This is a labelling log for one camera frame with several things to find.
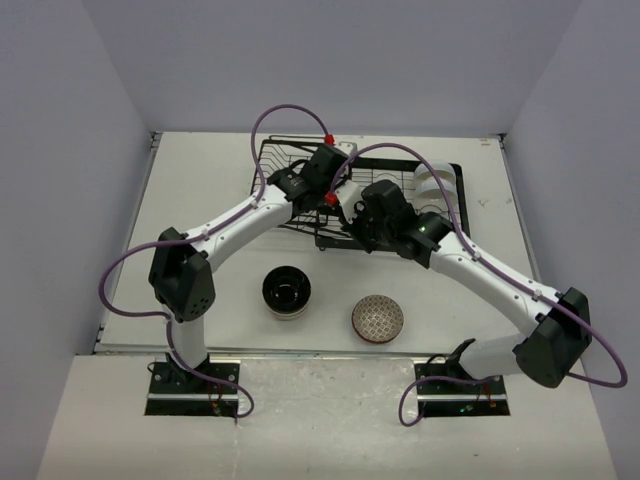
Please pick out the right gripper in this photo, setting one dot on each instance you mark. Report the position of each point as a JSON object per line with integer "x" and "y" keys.
{"x": 353, "y": 227}

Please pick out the white bowl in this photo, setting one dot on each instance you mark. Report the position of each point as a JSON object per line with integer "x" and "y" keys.
{"x": 430, "y": 189}
{"x": 444, "y": 171}

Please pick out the white bowl back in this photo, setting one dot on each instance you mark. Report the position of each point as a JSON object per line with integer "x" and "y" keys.
{"x": 444, "y": 171}

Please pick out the brown patterned bowl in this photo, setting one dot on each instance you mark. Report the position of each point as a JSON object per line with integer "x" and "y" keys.
{"x": 377, "y": 319}

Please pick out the tan black bowl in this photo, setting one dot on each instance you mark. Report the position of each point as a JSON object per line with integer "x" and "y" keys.
{"x": 286, "y": 286}

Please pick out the beige bowl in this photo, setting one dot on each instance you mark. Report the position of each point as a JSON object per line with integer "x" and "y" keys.
{"x": 282, "y": 313}

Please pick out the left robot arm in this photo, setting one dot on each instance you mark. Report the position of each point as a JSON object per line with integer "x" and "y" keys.
{"x": 183, "y": 265}

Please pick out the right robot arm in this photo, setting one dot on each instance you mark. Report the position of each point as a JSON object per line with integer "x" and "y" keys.
{"x": 551, "y": 325}

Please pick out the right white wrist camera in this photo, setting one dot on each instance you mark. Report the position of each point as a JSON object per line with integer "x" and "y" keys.
{"x": 344, "y": 199}

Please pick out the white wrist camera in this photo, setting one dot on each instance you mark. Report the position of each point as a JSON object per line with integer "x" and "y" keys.
{"x": 346, "y": 148}
{"x": 344, "y": 199}

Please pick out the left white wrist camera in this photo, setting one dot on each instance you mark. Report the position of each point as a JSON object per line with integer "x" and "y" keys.
{"x": 346, "y": 148}

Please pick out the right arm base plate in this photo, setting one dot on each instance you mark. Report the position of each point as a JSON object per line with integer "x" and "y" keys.
{"x": 441, "y": 399}

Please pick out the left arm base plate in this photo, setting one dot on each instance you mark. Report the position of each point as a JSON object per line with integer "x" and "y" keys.
{"x": 174, "y": 392}

